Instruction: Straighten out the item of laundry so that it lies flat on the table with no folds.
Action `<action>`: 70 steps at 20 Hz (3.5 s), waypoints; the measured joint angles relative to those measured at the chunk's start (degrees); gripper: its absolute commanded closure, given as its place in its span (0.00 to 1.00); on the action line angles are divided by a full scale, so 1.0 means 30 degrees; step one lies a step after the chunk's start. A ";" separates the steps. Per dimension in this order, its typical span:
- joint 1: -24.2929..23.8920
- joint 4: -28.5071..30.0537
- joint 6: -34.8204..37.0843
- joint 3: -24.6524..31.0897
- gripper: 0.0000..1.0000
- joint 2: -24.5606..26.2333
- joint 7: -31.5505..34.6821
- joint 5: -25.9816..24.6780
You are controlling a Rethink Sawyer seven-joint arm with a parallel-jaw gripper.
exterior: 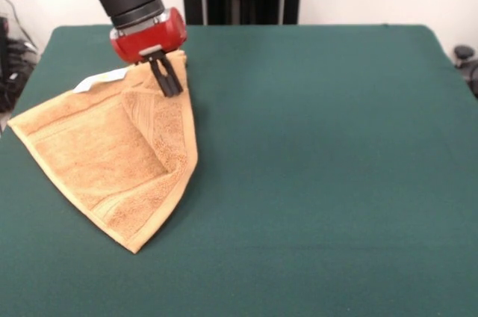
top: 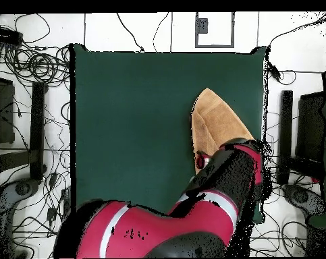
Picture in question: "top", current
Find tan terry towel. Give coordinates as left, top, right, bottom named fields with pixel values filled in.
left=190, top=87, right=255, bottom=175

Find dark green table cloth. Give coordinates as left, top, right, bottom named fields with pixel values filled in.
left=70, top=42, right=269, bottom=225

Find grey office chair base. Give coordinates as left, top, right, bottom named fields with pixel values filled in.
left=282, top=183, right=326, bottom=217
left=0, top=179, right=40, bottom=258

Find black box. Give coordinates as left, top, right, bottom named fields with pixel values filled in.
left=296, top=92, right=325, bottom=163
left=0, top=76, right=16, bottom=144

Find black power strip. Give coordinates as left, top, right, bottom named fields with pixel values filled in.
left=0, top=26, right=24, bottom=45

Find black stand frame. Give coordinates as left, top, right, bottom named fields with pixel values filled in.
left=0, top=81, right=47, bottom=181
left=276, top=90, right=325, bottom=185

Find black cable with plug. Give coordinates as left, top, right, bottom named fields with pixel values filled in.
left=115, top=12, right=145, bottom=53

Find grey floor hatch frame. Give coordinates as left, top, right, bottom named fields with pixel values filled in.
left=194, top=11, right=236, bottom=49

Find tangle of black cables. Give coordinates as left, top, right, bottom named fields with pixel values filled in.
left=0, top=42, right=72, bottom=87

